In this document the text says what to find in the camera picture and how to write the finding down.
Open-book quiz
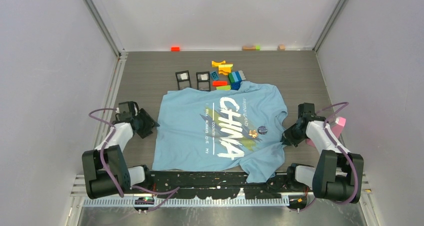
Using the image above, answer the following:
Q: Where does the blue figure-eight block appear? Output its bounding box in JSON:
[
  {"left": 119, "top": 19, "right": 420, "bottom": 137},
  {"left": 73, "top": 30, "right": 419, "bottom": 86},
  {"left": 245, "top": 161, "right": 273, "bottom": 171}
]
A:
[{"left": 210, "top": 71, "right": 220, "bottom": 81}]

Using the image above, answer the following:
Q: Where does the red block by wall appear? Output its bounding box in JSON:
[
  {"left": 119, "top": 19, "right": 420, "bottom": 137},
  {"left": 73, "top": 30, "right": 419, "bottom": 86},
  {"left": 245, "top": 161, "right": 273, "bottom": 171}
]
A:
[{"left": 170, "top": 46, "right": 181, "bottom": 51}]

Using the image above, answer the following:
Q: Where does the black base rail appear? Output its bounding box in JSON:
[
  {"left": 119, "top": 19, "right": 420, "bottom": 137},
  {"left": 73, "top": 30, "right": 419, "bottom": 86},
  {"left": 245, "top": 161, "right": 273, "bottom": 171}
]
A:
[{"left": 127, "top": 165, "right": 319, "bottom": 206}]

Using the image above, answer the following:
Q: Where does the pink white object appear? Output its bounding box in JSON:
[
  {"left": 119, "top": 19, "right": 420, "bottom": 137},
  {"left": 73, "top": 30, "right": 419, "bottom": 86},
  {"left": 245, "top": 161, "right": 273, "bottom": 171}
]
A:
[{"left": 306, "top": 116, "right": 347, "bottom": 149}]

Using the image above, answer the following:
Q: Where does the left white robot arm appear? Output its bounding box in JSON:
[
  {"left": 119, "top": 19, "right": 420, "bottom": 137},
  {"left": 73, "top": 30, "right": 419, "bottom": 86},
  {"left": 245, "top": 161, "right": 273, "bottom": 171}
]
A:
[{"left": 81, "top": 101, "right": 159, "bottom": 199}]

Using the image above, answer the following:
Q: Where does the multicolour brick stack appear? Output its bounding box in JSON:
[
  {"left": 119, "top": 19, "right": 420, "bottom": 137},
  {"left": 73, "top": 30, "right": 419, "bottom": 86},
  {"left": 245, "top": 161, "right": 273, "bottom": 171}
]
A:
[{"left": 228, "top": 70, "right": 246, "bottom": 90}]

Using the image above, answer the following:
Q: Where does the black brooch box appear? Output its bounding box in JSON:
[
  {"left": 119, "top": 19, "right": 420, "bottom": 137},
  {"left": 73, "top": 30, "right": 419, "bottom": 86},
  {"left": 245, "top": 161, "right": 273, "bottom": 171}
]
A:
[
  {"left": 196, "top": 71, "right": 211, "bottom": 91},
  {"left": 175, "top": 70, "right": 192, "bottom": 90}
]

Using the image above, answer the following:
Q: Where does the yellow arch block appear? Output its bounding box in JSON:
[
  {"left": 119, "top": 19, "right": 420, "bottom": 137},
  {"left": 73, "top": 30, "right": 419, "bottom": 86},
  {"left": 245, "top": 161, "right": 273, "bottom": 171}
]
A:
[{"left": 211, "top": 60, "right": 226, "bottom": 67}]

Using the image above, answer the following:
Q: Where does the lime green long block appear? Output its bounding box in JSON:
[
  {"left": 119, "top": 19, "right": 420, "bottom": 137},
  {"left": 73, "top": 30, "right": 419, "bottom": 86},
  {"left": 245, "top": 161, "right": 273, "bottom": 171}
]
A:
[{"left": 216, "top": 85, "right": 232, "bottom": 90}]

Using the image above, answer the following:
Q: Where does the blue round brooch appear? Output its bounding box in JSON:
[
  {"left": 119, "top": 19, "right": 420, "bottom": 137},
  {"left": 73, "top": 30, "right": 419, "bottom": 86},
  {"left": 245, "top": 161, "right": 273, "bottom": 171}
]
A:
[{"left": 257, "top": 126, "right": 268, "bottom": 135}]

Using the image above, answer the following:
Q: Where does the light blue printed t-shirt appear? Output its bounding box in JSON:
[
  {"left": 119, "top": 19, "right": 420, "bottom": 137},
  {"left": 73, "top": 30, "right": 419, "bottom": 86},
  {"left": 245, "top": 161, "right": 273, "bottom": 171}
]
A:
[{"left": 152, "top": 81, "right": 288, "bottom": 183}]

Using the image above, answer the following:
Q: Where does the pink leaf brooch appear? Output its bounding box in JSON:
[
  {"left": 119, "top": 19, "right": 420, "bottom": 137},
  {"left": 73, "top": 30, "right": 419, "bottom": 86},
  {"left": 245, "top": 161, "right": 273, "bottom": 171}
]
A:
[{"left": 248, "top": 130, "right": 259, "bottom": 139}]

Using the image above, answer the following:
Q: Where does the right black brooch box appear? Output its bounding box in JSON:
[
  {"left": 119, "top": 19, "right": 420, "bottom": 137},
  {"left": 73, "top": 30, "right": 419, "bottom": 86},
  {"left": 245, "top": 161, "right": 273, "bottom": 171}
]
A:
[{"left": 196, "top": 71, "right": 211, "bottom": 91}]

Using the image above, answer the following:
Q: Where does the tan arch wooden block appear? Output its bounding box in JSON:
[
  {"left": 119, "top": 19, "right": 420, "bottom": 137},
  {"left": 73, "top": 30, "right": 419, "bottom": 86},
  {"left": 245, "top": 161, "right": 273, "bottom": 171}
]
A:
[{"left": 242, "top": 45, "right": 257, "bottom": 51}]

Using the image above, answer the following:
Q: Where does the left black brooch box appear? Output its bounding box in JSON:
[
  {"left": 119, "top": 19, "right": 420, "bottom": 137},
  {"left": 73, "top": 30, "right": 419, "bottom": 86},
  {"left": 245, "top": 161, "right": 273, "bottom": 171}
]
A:
[{"left": 175, "top": 70, "right": 192, "bottom": 90}]

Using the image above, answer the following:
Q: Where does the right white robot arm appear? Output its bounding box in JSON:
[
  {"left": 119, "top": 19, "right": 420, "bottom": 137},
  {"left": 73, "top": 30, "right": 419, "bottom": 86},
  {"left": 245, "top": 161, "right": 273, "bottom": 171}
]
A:
[{"left": 281, "top": 103, "right": 364, "bottom": 204}]

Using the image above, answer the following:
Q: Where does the red flat block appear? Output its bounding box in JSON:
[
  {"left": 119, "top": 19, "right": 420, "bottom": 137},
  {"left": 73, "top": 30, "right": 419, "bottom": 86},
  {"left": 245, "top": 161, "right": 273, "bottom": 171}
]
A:
[{"left": 212, "top": 80, "right": 228, "bottom": 87}]

